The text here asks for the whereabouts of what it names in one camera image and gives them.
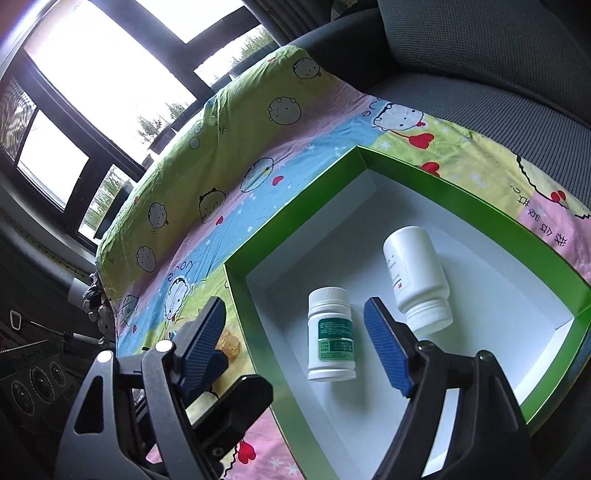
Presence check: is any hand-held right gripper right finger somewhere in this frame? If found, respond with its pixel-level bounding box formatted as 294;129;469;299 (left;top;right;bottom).
364;298;536;480

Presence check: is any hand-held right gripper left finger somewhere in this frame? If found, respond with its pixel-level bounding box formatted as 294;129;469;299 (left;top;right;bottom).
55;298;275;480

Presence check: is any orange translucent hair clip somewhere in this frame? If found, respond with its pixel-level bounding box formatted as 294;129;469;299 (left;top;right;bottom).
217;330;242;363

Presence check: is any small white bottle green label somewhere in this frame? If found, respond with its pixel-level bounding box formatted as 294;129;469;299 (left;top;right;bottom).
307;286;357;383

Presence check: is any green cardboard box white inside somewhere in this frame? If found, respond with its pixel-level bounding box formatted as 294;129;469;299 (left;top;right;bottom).
224;144;591;480

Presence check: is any large white pill bottle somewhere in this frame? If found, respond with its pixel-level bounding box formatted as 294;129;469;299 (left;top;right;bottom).
382;226;453;337

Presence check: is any grey fuzzy trinket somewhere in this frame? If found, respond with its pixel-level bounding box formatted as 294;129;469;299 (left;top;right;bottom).
83;277;114;342

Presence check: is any white plastic cylinder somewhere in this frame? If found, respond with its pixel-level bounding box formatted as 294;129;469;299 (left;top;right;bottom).
69;277;90;305

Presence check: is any black panel with round dials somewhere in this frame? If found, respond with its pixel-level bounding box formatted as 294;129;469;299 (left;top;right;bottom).
0;339;88;462

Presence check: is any cartoon printed blanket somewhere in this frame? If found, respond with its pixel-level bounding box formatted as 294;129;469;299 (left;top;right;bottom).
95;44;591;480

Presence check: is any window with dark frame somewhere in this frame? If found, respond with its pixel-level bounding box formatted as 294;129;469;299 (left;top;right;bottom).
0;0;287;245

